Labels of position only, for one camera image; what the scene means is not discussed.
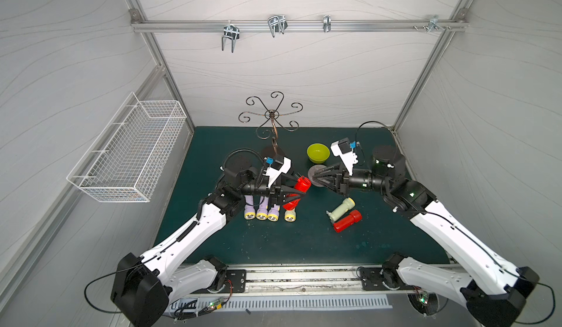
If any red flashlight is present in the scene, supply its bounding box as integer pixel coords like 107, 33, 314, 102
283, 176, 312, 211
333, 210, 362, 233

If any purple flashlight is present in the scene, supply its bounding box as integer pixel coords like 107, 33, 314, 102
244, 195, 256, 220
256, 197, 269, 220
267, 205, 280, 222

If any pale green flashlight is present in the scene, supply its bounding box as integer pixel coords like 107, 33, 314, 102
326, 198, 356, 223
284, 210, 297, 223

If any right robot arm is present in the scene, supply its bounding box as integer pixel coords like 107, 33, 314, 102
313, 146, 539, 326

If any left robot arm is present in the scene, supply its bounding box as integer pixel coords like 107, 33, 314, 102
110, 149, 305, 326

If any pink patterned bowl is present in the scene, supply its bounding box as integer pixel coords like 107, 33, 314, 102
307, 165, 326, 187

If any lime green bowl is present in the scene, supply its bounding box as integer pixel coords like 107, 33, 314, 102
307, 143, 331, 164

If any metal double hook left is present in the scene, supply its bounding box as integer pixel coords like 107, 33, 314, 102
221, 24, 240, 53

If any metal double hook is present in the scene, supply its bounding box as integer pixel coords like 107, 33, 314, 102
221, 24, 240, 53
267, 15, 288, 37

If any metal hook right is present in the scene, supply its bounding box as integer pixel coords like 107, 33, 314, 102
413, 16, 452, 33

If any small metal hook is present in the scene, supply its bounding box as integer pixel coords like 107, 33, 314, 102
323, 15, 332, 33

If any metal double hook middle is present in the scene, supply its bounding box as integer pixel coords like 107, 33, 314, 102
267, 15, 288, 37

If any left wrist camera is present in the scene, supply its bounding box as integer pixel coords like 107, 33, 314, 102
263, 155, 291, 188

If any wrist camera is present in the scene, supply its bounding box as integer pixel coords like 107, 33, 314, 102
263, 155, 291, 188
330, 138, 359, 176

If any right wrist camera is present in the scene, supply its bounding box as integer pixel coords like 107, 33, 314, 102
330, 138, 359, 176

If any copper wire jewelry stand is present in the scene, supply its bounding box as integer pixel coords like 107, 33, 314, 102
238, 91, 304, 156

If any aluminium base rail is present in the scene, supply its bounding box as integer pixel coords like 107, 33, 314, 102
122, 263, 484, 299

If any white wire basket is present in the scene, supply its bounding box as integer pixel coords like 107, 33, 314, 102
66, 92, 187, 204

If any aluminium top rail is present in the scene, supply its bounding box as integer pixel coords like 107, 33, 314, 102
131, 18, 469, 34

